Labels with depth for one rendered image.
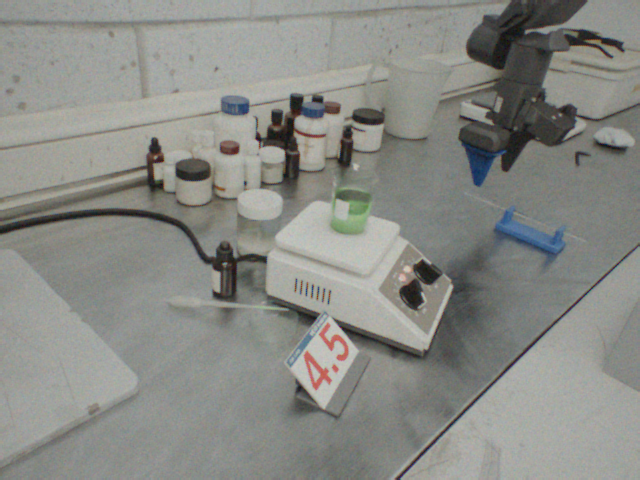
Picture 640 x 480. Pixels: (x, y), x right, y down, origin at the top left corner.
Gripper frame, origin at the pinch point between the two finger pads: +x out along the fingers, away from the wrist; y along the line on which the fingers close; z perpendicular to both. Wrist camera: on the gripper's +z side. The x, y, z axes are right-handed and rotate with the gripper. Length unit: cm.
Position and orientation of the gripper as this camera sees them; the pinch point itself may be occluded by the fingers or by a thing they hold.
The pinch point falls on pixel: (497, 158)
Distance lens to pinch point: 89.8
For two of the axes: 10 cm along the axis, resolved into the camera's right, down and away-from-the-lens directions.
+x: -1.0, 8.5, 5.2
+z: 7.3, 4.2, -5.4
